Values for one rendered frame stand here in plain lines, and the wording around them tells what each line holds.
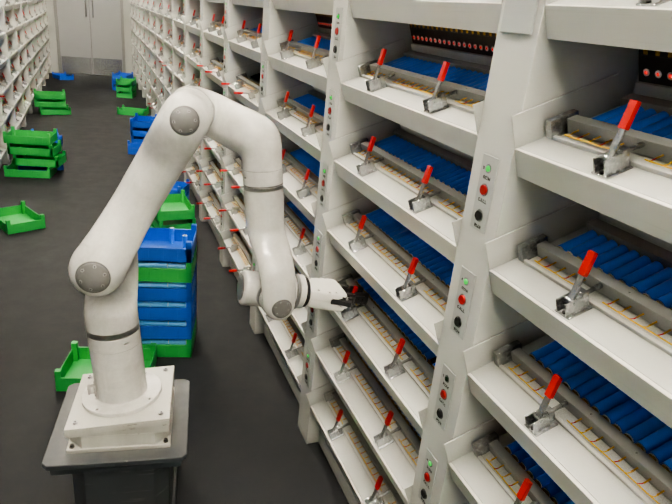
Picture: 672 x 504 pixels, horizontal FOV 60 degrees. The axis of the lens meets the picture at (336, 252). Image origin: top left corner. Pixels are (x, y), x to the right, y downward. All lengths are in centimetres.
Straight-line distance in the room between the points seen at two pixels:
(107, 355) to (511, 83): 105
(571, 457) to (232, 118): 91
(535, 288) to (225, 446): 129
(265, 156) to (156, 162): 23
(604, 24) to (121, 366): 120
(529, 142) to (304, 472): 128
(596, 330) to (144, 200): 92
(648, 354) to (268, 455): 136
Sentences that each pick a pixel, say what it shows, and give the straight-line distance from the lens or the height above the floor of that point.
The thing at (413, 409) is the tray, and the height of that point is 54.
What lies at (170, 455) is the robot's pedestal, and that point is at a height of 28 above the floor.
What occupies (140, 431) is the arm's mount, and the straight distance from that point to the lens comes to 151.
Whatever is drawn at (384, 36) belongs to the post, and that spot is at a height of 124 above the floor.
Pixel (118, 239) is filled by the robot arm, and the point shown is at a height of 79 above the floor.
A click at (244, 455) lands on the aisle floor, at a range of 193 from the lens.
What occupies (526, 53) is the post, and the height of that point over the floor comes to 126.
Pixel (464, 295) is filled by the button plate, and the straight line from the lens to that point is 102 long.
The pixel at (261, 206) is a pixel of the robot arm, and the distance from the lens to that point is 131.
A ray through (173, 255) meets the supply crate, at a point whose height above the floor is 43.
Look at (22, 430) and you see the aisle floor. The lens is 213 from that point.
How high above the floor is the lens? 128
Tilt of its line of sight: 22 degrees down
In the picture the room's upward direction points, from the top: 6 degrees clockwise
